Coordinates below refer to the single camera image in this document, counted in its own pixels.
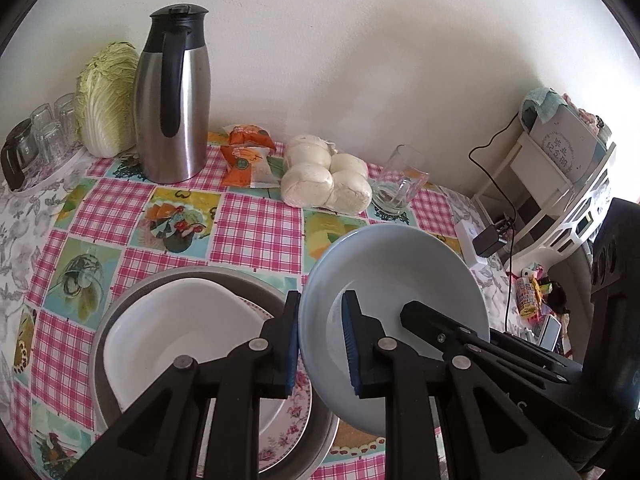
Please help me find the light blue bowl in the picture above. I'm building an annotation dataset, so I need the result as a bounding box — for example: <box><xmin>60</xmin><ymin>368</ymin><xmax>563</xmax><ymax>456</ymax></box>
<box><xmin>298</xmin><ymin>223</ymin><xmax>491</xmax><ymax>433</ymax></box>

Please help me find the stainless steel thermos jug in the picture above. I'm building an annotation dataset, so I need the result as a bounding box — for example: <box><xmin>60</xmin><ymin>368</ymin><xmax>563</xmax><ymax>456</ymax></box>
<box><xmin>132</xmin><ymin>4</ymin><xmax>211</xmax><ymax>185</ymax></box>

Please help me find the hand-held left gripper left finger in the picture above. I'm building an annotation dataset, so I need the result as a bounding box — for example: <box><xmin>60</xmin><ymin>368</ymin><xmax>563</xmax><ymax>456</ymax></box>
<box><xmin>62</xmin><ymin>290</ymin><xmax>303</xmax><ymax>480</ymax></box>

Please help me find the yellow snack packet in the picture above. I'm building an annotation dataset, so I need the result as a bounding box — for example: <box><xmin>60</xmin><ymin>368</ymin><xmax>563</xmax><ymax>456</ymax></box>
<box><xmin>517</xmin><ymin>275</ymin><xmax>543</xmax><ymax>318</ymax></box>

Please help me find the white power strip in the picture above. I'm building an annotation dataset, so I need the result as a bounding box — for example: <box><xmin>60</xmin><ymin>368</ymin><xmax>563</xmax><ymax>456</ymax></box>
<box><xmin>455</xmin><ymin>220</ymin><xmax>490</xmax><ymax>268</ymax></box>

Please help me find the square white plate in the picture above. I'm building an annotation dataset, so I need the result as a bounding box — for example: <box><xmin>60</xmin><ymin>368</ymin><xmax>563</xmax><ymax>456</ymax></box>
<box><xmin>103</xmin><ymin>277</ymin><xmax>301</xmax><ymax>426</ymax></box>

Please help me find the glass teapot with black handle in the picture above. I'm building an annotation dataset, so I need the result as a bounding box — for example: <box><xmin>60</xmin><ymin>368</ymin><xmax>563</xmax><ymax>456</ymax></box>
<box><xmin>0</xmin><ymin>119</ymin><xmax>40</xmax><ymax>192</ymax></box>

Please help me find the white shelf rack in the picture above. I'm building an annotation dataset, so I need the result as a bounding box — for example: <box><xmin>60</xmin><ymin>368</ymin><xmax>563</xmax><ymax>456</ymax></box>
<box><xmin>472</xmin><ymin>87</ymin><xmax>618</xmax><ymax>271</ymax></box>

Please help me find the clear glass cup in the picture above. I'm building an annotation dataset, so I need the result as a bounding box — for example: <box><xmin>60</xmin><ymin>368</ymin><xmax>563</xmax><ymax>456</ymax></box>
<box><xmin>30</xmin><ymin>102</ymin><xmax>57</xmax><ymax>133</ymax></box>
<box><xmin>54</xmin><ymin>92</ymin><xmax>79</xmax><ymax>141</ymax></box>
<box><xmin>36</xmin><ymin>122</ymin><xmax>69</xmax><ymax>167</ymax></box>

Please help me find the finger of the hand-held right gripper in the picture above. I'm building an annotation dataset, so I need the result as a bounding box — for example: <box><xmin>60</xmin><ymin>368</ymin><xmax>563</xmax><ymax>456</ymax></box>
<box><xmin>400</xmin><ymin>300</ymin><xmax>583</xmax><ymax>386</ymax></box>

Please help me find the round floral plate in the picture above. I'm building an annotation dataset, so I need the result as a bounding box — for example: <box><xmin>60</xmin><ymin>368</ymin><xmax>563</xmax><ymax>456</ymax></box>
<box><xmin>237</xmin><ymin>296</ymin><xmax>316</xmax><ymax>476</ymax></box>

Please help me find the stainless steel plate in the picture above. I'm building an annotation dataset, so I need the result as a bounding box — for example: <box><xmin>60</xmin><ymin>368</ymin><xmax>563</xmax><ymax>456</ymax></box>
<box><xmin>91</xmin><ymin>266</ymin><xmax>341</xmax><ymax>480</ymax></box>

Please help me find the grey printed card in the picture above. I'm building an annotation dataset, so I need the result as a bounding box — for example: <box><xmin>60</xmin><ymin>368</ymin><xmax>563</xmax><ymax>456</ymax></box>
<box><xmin>529</xmin><ymin>102</ymin><xmax>598</xmax><ymax>181</ymax></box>

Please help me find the glass mug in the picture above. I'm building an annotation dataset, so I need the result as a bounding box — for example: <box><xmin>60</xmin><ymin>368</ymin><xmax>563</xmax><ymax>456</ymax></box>
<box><xmin>372</xmin><ymin>144</ymin><xmax>430</xmax><ymax>217</ymax></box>

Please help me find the napa cabbage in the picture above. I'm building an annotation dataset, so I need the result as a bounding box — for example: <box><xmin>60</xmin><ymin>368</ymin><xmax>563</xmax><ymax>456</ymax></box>
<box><xmin>75</xmin><ymin>42</ymin><xmax>141</xmax><ymax>157</ymax></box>

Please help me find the white tray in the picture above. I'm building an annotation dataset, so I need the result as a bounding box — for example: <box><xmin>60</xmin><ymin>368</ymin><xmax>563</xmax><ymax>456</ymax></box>
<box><xmin>9</xmin><ymin>142</ymin><xmax>87</xmax><ymax>196</ymax></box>

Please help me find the white steamed bun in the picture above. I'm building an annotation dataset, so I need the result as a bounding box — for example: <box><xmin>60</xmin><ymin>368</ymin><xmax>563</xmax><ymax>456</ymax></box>
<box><xmin>286</xmin><ymin>134</ymin><xmax>335</xmax><ymax>170</ymax></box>
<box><xmin>330</xmin><ymin>152</ymin><xmax>369</xmax><ymax>177</ymax></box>
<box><xmin>280</xmin><ymin>162</ymin><xmax>334</xmax><ymax>207</ymax></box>
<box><xmin>327</xmin><ymin>170</ymin><xmax>374</xmax><ymax>214</ymax></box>

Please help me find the orange snack packet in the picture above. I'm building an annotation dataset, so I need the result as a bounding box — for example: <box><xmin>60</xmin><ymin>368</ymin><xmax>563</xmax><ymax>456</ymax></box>
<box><xmin>220</xmin><ymin>144</ymin><xmax>286</xmax><ymax>189</ymax></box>
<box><xmin>222</xmin><ymin>125</ymin><xmax>277</xmax><ymax>152</ymax></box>

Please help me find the black charger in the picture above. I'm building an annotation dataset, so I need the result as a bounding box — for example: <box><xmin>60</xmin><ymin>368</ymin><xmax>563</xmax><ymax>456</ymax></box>
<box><xmin>473</xmin><ymin>223</ymin><xmax>511</xmax><ymax>257</ymax></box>

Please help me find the smartphone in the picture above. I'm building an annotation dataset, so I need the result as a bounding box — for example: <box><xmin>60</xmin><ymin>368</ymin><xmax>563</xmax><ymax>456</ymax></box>
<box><xmin>539</xmin><ymin>316</ymin><xmax>563</xmax><ymax>353</ymax></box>

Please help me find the teal cloth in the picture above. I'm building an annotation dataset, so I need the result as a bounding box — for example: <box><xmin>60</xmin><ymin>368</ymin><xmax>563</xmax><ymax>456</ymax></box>
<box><xmin>520</xmin><ymin>87</ymin><xmax>568</xmax><ymax>128</ymax></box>

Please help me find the pink checked tablecloth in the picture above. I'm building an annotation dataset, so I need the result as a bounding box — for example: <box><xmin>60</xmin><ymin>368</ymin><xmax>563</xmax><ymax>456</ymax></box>
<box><xmin>12</xmin><ymin>132</ymin><xmax>481</xmax><ymax>480</ymax></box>

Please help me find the black cable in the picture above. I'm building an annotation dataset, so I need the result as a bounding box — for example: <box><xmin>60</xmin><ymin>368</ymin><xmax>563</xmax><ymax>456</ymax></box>
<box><xmin>469</xmin><ymin>120</ymin><xmax>521</xmax><ymax>222</ymax></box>
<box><xmin>501</xmin><ymin>240</ymin><xmax>517</xmax><ymax>335</ymax></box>

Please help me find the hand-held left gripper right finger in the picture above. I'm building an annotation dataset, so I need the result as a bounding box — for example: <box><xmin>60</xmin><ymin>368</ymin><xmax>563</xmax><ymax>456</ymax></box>
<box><xmin>341</xmin><ymin>290</ymin><xmax>541</xmax><ymax>480</ymax></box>

